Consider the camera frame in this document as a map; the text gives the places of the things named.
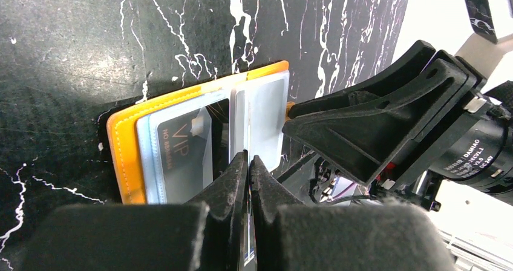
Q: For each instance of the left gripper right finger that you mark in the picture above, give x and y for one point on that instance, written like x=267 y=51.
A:
x=291 y=235

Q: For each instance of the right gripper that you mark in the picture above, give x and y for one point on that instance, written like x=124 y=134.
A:
x=362 y=128

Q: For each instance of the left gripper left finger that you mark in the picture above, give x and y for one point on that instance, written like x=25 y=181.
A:
x=205 y=233

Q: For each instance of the black VIP card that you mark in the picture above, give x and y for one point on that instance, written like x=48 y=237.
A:
x=193 y=152

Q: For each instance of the orange card holder wallet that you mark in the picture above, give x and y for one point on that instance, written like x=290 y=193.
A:
x=122 y=134

